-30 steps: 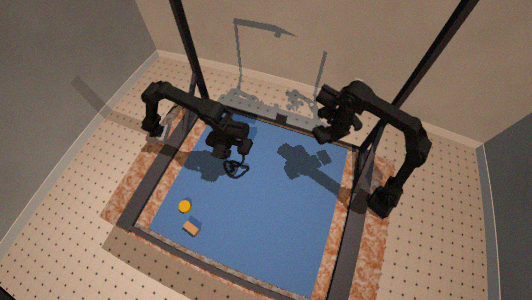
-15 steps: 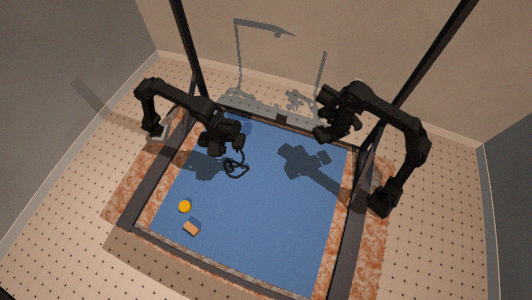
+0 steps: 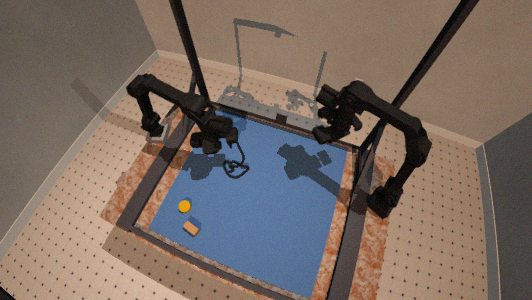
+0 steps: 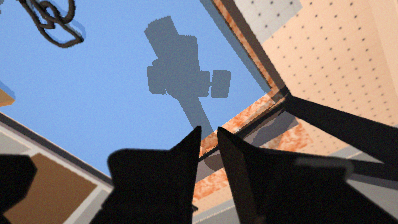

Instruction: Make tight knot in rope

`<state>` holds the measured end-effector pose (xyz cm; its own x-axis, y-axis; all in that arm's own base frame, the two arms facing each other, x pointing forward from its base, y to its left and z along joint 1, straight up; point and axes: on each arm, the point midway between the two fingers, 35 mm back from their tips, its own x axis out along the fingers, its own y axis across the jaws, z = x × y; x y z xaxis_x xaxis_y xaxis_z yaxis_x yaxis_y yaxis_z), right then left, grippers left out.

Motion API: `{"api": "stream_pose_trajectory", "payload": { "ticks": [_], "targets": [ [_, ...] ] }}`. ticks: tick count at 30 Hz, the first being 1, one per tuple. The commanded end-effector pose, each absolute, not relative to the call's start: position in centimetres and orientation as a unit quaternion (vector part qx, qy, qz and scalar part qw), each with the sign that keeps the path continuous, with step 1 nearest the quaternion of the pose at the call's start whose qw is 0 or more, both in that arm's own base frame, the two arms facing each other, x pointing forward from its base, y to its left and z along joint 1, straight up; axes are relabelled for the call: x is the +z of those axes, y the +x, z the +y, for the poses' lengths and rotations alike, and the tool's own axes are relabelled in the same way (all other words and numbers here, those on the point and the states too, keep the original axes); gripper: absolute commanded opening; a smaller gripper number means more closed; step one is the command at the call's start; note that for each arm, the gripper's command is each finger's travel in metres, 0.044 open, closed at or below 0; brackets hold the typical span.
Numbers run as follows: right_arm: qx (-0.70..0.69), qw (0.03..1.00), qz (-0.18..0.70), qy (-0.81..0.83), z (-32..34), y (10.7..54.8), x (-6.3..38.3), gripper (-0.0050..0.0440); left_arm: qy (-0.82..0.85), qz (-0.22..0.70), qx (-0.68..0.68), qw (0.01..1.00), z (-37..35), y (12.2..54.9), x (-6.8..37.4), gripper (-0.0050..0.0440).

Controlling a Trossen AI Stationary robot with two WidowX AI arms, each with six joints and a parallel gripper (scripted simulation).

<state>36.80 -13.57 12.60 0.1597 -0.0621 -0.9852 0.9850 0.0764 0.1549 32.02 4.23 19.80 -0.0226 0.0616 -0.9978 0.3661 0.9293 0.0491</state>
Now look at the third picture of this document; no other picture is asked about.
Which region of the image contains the dark brown rope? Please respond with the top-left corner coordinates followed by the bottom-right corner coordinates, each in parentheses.
top-left (223, 142), bottom-right (250, 178)

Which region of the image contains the brown wooden block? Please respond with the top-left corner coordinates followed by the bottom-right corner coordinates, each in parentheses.
top-left (183, 221), bottom-right (200, 236)

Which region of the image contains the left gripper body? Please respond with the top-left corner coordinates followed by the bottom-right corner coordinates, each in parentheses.
top-left (312, 111), bottom-right (363, 145)

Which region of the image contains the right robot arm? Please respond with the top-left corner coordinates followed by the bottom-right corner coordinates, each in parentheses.
top-left (126, 73), bottom-right (233, 155)

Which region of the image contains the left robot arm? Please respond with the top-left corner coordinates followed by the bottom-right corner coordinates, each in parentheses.
top-left (316, 80), bottom-right (432, 211)

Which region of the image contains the orange disc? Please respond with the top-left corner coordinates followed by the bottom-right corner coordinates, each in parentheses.
top-left (179, 200), bottom-right (192, 213)

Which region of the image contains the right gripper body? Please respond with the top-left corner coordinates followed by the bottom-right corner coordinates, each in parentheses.
top-left (190, 127), bottom-right (238, 148)

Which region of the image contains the blue mat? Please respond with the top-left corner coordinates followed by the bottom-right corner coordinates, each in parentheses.
top-left (149, 108), bottom-right (348, 299)

